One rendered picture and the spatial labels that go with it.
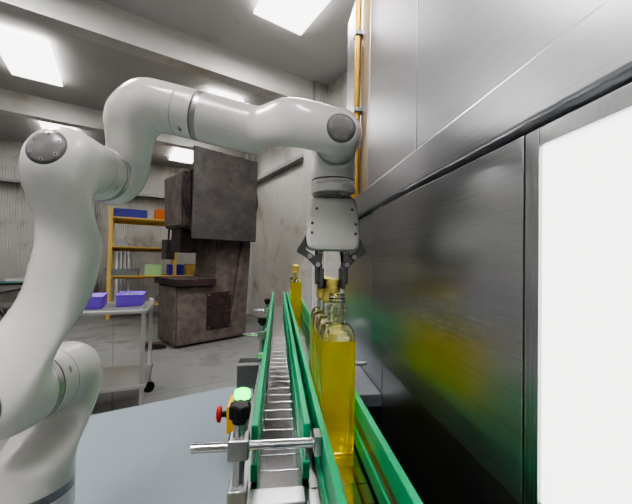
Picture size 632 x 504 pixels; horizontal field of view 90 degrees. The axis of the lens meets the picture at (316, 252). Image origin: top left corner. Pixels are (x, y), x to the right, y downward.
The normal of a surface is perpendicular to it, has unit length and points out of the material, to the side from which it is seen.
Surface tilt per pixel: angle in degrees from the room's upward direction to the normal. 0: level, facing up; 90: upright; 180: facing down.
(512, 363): 90
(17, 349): 61
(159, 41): 90
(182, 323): 90
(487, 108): 90
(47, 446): 26
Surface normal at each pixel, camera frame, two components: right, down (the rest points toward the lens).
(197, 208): 0.70, 0.00
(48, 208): -0.10, 0.53
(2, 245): 0.54, 0.00
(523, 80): -0.99, -0.02
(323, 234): 0.05, 0.04
